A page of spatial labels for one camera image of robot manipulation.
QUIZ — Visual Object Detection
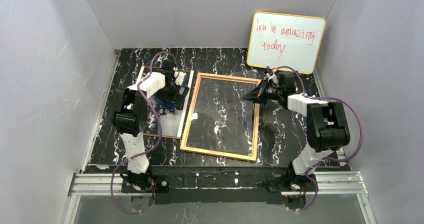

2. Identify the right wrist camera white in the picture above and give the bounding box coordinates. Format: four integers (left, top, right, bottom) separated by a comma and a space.
266, 68, 278, 85

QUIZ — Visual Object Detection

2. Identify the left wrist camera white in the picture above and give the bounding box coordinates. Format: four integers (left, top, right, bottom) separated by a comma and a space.
174, 71, 187, 86

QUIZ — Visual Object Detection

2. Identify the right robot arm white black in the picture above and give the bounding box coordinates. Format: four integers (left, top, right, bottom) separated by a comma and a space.
243, 68, 351, 178

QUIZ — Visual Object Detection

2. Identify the whiteboard with orange rim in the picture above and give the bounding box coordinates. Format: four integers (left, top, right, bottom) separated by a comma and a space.
246, 11, 327, 75

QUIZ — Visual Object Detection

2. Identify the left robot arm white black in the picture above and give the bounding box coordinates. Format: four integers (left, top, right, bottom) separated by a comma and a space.
111, 58, 193, 174

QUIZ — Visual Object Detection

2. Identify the wooden picture frame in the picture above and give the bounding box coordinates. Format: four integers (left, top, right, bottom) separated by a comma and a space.
179, 72, 262, 163

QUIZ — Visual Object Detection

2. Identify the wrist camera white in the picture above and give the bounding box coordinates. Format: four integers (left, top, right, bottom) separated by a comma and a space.
266, 68, 278, 85
174, 71, 187, 86

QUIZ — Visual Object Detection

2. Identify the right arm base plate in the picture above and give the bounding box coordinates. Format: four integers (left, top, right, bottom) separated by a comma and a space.
265, 175, 310, 196

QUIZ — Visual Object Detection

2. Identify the aluminium rail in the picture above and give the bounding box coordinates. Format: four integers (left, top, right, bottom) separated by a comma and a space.
68, 171, 368, 196

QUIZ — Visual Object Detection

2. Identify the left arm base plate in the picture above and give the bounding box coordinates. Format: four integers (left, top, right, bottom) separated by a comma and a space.
120, 173, 171, 194

